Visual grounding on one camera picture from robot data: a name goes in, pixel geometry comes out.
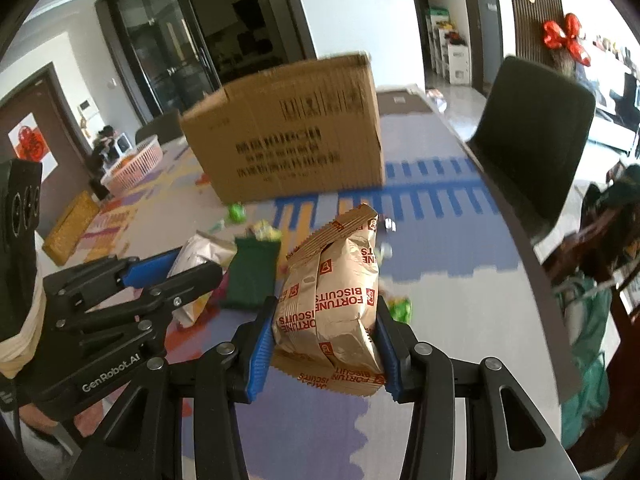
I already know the gold fortune biscuits bag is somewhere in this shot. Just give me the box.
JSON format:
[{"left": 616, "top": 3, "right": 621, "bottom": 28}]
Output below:
[{"left": 272, "top": 204, "right": 385, "bottom": 396}]

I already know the green lollipop near edge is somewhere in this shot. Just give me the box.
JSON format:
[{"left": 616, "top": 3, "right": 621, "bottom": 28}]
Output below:
[{"left": 385, "top": 297, "right": 412, "bottom": 324}]

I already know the colourful patterned tablecloth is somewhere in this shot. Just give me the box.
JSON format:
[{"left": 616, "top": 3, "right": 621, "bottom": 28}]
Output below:
[{"left": 70, "top": 93, "right": 577, "bottom": 479}]

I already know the green lollipop near box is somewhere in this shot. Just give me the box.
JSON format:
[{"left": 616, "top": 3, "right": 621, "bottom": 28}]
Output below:
[{"left": 208, "top": 203, "right": 246, "bottom": 233}]

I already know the pink plastic basket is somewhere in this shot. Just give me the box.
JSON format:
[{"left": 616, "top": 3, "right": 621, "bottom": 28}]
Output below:
[{"left": 101, "top": 136, "right": 163, "bottom": 197}]

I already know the white yellow snack bag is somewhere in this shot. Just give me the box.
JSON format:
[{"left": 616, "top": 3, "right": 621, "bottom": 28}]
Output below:
[{"left": 167, "top": 231, "right": 238, "bottom": 328}]

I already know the dark chair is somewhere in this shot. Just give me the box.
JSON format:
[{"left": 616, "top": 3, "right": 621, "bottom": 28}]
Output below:
[
  {"left": 134, "top": 110, "right": 183, "bottom": 145},
  {"left": 468, "top": 56, "right": 596, "bottom": 245}
]

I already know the yellow green candy packet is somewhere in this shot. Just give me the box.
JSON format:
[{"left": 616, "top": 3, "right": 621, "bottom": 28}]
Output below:
[{"left": 247, "top": 220, "right": 282, "bottom": 242}]

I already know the white storage shelf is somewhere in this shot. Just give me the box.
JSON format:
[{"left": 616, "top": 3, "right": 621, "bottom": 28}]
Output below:
[{"left": 425, "top": 8, "right": 472, "bottom": 86}]

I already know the dark chair right side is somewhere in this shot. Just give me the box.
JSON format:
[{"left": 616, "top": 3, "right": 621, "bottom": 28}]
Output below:
[{"left": 468, "top": 56, "right": 596, "bottom": 245}]

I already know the brown cardboard box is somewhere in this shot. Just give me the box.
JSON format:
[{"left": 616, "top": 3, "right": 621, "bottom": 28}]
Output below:
[{"left": 180, "top": 53, "right": 384, "bottom": 204}]

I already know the dark chair far left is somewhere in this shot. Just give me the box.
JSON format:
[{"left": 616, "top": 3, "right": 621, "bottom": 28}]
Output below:
[{"left": 134, "top": 110, "right": 183, "bottom": 145}]

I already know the dark green snack packet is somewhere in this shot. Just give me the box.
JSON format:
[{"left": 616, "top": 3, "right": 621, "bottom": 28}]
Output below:
[{"left": 220, "top": 237, "right": 281, "bottom": 311}]

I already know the wooden chair with clothes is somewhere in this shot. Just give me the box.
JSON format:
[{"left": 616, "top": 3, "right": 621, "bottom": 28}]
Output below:
[{"left": 544, "top": 164, "right": 639, "bottom": 479}]

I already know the gold striped candy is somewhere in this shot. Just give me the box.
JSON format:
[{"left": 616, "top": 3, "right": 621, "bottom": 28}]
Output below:
[{"left": 378, "top": 216, "right": 397, "bottom": 233}]

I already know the red paper door poster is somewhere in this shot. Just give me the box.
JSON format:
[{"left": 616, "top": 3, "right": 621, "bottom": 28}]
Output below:
[{"left": 8, "top": 113, "right": 58, "bottom": 181}]

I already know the yellow woven tissue box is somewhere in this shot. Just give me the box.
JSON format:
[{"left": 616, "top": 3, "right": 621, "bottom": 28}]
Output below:
[{"left": 42, "top": 191, "right": 100, "bottom": 266}]

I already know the red bow decoration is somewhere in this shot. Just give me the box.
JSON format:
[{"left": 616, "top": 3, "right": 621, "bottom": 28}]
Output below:
[{"left": 542, "top": 13, "right": 591, "bottom": 67}]

